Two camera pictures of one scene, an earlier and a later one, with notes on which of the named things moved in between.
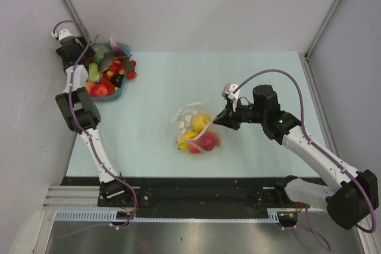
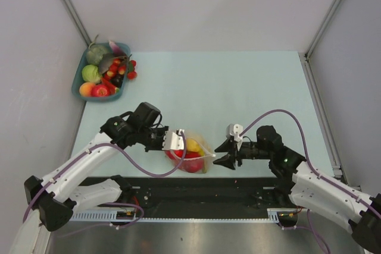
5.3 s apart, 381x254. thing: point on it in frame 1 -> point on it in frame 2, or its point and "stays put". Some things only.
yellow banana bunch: [182, 142] -> [205, 162]
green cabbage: [94, 74] stays put
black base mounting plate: [205, 193] stays put
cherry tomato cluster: [114, 69] stays put
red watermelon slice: [113, 90] stays put
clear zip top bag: [194, 129] -> [199, 154]
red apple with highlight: [99, 90] stays put
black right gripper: [228, 118] -> [228, 160]
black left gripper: [82, 43] -> [159, 146]
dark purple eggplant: [117, 80] stays put
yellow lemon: [199, 122] -> [192, 145]
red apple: [209, 141] -> [192, 165]
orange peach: [88, 86] stays put
